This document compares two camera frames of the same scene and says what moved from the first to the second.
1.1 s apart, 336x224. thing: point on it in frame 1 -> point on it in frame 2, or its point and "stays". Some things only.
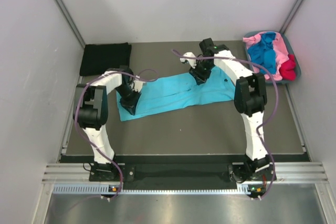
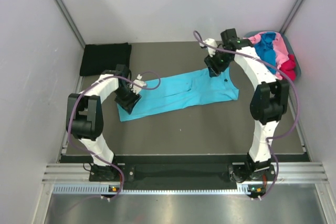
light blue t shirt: (169, 92) stays
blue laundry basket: (290, 51) stays
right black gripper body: (202, 70) -> (219, 63)
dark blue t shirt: (263, 54) stays
